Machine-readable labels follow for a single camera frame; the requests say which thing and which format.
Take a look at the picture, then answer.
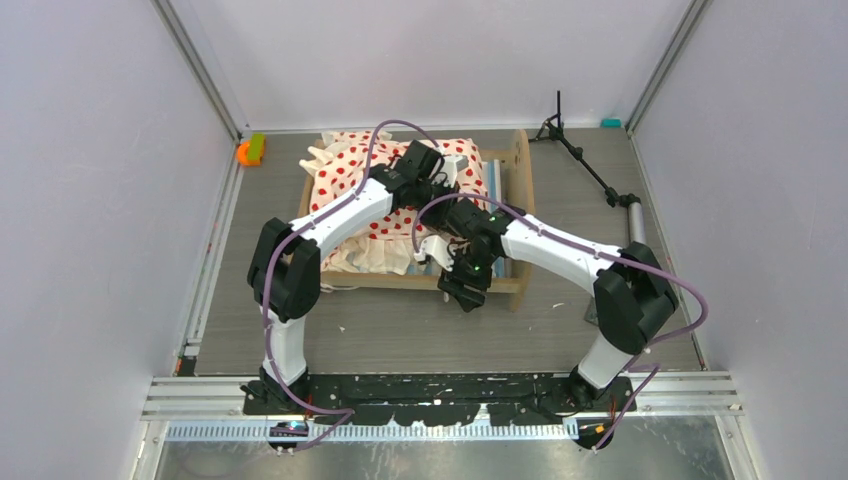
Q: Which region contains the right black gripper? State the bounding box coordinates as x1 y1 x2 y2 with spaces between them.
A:
437 246 497 313

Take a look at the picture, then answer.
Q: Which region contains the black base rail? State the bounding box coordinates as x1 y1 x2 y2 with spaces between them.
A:
139 371 744 445

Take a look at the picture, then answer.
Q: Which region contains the strawberry print ruffled blanket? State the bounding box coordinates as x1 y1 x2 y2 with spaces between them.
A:
295 130 492 282

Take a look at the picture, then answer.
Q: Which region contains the orange green toy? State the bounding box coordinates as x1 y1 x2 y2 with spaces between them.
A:
236 133 267 167

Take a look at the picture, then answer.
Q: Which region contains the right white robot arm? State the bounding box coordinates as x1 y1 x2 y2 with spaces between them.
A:
415 195 679 411

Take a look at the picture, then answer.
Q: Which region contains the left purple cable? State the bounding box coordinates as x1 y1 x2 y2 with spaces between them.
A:
258 119 426 426

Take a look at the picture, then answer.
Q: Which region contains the purple cable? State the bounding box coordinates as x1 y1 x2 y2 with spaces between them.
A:
413 196 710 432
258 119 426 426

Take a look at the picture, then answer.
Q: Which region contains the teal small block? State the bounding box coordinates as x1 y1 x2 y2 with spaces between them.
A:
599 117 623 129

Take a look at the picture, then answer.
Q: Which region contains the black tripod stand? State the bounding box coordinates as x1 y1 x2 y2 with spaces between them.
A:
529 92 653 246

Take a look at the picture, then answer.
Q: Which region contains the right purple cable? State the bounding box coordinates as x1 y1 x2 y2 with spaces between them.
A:
413 196 710 432

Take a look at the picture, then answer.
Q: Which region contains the wooden pet bed frame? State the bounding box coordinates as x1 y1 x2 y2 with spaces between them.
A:
299 130 536 291

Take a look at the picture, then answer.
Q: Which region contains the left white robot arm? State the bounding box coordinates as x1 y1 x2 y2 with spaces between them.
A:
247 141 469 414

